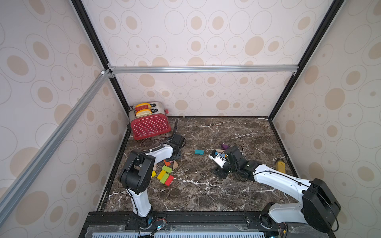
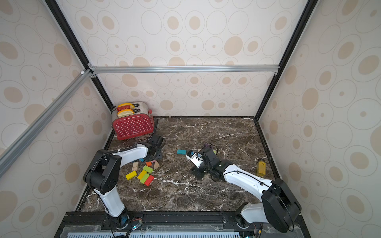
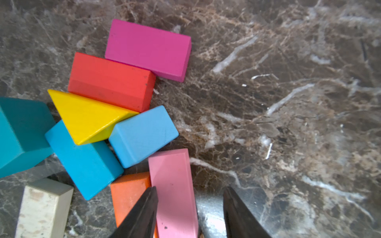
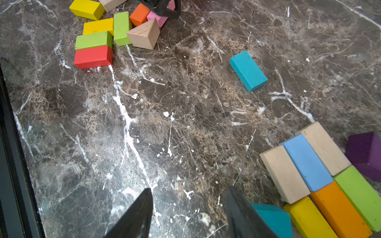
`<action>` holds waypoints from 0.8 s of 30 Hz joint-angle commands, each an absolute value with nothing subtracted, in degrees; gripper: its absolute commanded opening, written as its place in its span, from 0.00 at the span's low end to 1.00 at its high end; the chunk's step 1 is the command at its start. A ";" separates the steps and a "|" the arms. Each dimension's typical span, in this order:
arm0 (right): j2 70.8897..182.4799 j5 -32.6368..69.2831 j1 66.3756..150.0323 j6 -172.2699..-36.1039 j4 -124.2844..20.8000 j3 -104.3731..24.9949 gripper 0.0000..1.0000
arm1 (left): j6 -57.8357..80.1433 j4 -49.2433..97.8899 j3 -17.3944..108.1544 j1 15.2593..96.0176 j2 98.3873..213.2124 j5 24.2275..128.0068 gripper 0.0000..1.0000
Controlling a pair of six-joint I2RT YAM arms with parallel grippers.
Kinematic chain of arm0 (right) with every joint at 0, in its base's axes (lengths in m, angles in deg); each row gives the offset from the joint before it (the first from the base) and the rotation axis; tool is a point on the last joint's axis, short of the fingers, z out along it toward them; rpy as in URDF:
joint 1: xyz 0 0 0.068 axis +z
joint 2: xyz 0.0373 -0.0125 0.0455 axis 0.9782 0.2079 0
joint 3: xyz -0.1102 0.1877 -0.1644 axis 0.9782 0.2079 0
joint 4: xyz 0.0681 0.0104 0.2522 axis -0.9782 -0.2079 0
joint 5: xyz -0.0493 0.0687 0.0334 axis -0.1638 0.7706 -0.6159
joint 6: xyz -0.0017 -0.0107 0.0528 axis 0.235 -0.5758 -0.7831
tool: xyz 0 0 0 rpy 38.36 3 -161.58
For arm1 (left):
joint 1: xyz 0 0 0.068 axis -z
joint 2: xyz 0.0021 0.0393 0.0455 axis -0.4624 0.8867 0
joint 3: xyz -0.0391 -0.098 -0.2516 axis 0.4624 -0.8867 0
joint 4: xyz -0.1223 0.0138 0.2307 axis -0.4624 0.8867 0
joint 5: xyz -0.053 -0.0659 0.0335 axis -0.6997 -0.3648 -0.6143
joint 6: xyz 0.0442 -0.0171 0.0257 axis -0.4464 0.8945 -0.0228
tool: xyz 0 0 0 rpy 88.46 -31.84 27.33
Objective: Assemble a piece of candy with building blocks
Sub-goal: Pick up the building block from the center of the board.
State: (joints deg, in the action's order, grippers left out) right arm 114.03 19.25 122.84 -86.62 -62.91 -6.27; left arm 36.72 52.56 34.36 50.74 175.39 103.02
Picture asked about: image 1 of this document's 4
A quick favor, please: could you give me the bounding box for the orange-red rectangular block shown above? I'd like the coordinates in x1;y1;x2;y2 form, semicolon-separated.
163;160;171;167

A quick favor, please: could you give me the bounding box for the lime green block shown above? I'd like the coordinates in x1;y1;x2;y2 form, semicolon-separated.
162;166;172;174
160;173;170;184

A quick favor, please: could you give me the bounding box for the teal rectangular block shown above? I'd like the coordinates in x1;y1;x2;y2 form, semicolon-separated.
194;150;204;155

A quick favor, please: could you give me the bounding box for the red rectangular block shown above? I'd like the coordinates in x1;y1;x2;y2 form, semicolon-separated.
164;175;174;186

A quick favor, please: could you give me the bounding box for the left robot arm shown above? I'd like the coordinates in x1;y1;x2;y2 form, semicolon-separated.
119;142;183;228

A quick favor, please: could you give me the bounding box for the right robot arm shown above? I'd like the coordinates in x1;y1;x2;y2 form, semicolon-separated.
209;146;341;234

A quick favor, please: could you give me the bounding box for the natural wood triangular block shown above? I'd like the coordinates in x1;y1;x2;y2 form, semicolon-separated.
172;161;179;170

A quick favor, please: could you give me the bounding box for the yellow rectangular block lower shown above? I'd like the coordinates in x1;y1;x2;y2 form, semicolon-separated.
157;170;167;180

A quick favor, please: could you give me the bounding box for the red polka dot toy toaster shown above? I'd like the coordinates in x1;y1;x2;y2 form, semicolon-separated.
129;102;172;140

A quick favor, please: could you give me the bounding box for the yellow toy bottle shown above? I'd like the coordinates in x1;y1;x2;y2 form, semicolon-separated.
275;159;286;174

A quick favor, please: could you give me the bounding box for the toy bread slice front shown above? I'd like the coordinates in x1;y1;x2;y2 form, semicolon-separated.
136;109;153;118

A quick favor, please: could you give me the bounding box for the toy bread slice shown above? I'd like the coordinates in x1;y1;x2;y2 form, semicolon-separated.
136;109;153;118
135;103;157;112

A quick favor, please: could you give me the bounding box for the toy bread slice rear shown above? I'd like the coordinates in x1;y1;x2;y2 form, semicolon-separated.
135;103;157;112

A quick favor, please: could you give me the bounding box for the silver aluminium rail back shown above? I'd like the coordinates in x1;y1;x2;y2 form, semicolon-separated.
111;64;299;74

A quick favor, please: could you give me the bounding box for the silver aluminium rail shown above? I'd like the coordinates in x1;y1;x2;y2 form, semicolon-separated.
111;64;299;74
1;69;111;225

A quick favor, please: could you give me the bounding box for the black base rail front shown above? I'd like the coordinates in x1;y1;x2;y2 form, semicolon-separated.
79;212;335;238

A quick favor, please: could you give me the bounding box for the black corner frame post left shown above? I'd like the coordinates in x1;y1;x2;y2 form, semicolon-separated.
71;0;131;198

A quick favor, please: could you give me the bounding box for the black corner frame post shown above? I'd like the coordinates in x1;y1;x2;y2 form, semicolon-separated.
71;0;131;198
268;0;345;123

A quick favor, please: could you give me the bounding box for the silver aluminium rail left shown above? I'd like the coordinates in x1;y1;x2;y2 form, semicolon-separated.
1;69;111;225

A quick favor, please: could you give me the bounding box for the black corner frame post right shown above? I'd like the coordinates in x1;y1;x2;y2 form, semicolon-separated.
268;0;345;123

